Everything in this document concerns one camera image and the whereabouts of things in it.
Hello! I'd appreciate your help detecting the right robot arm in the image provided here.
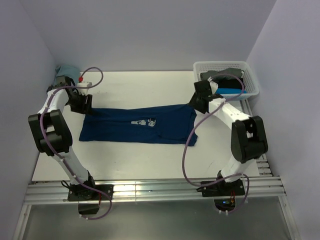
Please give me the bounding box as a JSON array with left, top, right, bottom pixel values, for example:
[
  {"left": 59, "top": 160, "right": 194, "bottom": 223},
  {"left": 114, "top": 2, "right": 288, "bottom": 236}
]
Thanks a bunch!
[{"left": 189, "top": 80, "right": 268, "bottom": 195}]

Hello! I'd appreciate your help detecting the white plastic basket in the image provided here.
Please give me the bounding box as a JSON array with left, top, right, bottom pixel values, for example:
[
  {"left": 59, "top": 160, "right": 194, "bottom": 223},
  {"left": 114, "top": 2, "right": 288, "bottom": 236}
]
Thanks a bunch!
[{"left": 193, "top": 61, "right": 259, "bottom": 101}]

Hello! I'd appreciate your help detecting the light blue rolled t shirt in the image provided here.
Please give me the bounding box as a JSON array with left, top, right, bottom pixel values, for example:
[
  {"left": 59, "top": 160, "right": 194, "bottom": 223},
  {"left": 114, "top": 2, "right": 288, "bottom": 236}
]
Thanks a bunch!
[{"left": 215, "top": 88, "right": 242, "bottom": 95}]

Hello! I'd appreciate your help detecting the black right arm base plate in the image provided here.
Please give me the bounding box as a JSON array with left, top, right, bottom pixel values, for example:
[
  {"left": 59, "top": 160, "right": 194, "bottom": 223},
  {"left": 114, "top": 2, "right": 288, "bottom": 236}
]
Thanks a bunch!
[{"left": 196, "top": 179, "right": 246, "bottom": 212}]

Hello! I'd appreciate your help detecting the pale teal t shirt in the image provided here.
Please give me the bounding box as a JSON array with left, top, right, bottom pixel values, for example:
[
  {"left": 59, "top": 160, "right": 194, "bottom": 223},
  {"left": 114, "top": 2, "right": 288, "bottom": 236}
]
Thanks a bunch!
[{"left": 53, "top": 64, "right": 81, "bottom": 85}]

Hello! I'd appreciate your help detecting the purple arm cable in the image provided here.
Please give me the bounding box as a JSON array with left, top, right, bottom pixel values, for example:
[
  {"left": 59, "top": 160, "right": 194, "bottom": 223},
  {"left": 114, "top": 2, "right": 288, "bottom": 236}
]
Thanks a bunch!
[
  {"left": 181, "top": 72, "right": 250, "bottom": 215},
  {"left": 39, "top": 66, "right": 113, "bottom": 221}
]

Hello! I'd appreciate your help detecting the black rolled t shirt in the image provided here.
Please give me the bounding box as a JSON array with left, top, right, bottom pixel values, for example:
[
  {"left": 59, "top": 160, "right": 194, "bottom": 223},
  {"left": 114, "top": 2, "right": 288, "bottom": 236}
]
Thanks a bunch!
[{"left": 217, "top": 78, "right": 245, "bottom": 89}]

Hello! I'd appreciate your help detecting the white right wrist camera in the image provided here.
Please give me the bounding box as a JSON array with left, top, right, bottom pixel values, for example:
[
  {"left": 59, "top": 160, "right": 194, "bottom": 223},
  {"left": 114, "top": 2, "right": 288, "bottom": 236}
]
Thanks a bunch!
[{"left": 207, "top": 77, "right": 219, "bottom": 95}]

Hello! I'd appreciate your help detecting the aluminium frame rail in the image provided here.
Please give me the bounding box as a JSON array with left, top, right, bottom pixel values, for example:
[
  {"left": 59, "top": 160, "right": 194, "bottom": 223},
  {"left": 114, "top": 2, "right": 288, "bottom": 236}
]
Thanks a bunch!
[{"left": 12, "top": 99, "right": 301, "bottom": 240}]

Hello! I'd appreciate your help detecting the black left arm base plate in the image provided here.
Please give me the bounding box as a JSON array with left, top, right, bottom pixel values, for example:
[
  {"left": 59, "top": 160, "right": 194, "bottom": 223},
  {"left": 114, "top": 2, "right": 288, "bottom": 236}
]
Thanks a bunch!
[{"left": 67, "top": 189, "right": 109, "bottom": 216}]

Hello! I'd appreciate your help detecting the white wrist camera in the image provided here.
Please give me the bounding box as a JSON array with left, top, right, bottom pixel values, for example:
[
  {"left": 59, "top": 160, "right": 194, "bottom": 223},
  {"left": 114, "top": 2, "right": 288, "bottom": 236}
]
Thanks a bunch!
[
  {"left": 207, "top": 77, "right": 219, "bottom": 95},
  {"left": 76, "top": 81, "right": 93, "bottom": 96}
]

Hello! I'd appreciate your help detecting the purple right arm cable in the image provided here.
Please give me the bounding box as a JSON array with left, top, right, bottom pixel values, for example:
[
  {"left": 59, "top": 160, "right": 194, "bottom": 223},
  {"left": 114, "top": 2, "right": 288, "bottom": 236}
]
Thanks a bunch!
[{"left": 181, "top": 72, "right": 250, "bottom": 215}]

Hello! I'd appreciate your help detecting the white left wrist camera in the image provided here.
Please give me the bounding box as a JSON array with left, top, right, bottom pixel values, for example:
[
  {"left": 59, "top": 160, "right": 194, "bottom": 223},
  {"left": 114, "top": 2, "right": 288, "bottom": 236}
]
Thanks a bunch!
[{"left": 76, "top": 81, "right": 93, "bottom": 96}]

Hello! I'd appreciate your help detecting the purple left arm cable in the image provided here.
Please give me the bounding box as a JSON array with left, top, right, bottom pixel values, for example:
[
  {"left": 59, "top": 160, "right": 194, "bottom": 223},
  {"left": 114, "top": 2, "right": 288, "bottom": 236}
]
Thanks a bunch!
[{"left": 39, "top": 66, "right": 113, "bottom": 221}]

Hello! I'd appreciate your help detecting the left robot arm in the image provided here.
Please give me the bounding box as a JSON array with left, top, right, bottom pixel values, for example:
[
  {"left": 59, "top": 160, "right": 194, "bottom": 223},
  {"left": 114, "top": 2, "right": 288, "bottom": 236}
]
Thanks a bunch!
[{"left": 28, "top": 75, "right": 98, "bottom": 200}]

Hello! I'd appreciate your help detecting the dark blue t shirt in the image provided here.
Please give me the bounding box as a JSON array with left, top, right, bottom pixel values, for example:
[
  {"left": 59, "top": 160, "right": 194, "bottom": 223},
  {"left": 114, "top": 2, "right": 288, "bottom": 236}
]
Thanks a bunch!
[{"left": 79, "top": 104, "right": 198, "bottom": 147}]

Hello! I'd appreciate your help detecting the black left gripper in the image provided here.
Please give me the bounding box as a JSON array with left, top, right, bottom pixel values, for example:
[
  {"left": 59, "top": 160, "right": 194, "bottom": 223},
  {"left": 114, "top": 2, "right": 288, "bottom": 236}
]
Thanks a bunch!
[{"left": 66, "top": 91, "right": 93, "bottom": 116}]

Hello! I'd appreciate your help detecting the grey rolled t shirt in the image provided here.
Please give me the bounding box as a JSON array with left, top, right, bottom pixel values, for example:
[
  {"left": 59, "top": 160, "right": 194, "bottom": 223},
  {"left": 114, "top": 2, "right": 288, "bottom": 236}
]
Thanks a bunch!
[{"left": 199, "top": 67, "right": 244, "bottom": 82}]

